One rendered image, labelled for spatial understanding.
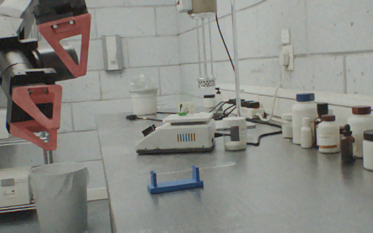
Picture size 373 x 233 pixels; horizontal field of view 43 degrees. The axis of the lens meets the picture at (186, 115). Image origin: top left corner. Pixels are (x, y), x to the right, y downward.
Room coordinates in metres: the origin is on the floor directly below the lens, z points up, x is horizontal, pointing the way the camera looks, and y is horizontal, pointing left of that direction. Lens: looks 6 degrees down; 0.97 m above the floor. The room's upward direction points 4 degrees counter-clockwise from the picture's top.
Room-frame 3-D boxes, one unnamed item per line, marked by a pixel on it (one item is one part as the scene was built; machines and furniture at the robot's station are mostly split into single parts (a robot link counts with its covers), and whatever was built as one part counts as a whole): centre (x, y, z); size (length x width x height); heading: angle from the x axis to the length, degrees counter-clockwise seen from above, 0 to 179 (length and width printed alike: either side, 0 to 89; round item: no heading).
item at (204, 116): (1.26, -0.01, 0.83); 0.12 x 0.12 x 0.01; 80
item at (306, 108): (1.23, -0.31, 0.81); 0.07 x 0.07 x 0.13
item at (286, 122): (1.34, -0.30, 0.78); 0.06 x 0.06 x 0.07
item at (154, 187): (0.86, 0.03, 0.77); 0.10 x 0.03 x 0.04; 107
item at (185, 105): (1.26, 0.00, 0.87); 0.06 x 0.05 x 0.08; 127
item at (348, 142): (0.99, -0.33, 0.79); 0.03 x 0.03 x 0.08
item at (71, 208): (2.74, 0.77, 0.21); 0.33 x 0.33 x 0.42
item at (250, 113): (2.00, -0.23, 0.77); 0.40 x 0.06 x 0.04; 11
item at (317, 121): (1.15, -0.33, 0.80); 0.04 x 0.04 x 0.11
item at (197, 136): (1.26, 0.02, 0.79); 0.22 x 0.13 x 0.08; 80
